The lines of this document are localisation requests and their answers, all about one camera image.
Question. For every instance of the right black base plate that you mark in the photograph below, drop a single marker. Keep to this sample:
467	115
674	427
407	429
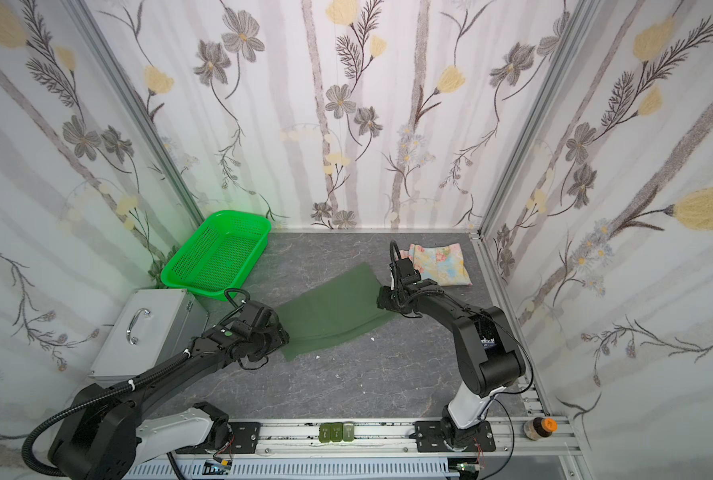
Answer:
443	436

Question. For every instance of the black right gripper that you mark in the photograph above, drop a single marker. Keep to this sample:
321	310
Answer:
386	299

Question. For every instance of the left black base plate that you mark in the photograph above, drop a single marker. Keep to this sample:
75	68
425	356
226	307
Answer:
227	438

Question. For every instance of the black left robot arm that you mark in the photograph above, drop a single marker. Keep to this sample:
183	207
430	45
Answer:
99	439

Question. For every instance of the aluminium mounting rail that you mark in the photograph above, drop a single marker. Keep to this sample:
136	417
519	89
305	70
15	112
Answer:
375	438

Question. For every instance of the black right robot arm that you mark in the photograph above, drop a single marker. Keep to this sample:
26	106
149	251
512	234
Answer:
489	358

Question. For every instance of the white slotted cable duct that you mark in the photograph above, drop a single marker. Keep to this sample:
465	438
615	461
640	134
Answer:
343	468

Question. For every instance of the dark green skirt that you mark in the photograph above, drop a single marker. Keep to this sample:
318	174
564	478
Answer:
334	313

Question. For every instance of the green plastic basket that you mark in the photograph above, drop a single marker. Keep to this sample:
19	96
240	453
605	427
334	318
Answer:
219	255

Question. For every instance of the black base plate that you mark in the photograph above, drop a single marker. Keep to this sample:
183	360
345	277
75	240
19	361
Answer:
227	438
443	436

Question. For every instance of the floral pastel skirt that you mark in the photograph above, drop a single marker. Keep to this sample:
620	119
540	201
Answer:
445	265

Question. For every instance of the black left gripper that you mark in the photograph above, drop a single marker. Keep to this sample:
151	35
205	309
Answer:
277	336

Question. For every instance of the silver metal case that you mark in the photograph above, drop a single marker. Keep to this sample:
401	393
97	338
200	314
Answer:
155	325

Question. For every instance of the orange capped bottle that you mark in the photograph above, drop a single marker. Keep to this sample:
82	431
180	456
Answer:
540	428

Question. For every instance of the green terminal block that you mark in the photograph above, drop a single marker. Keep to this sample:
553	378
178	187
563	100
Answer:
336	432

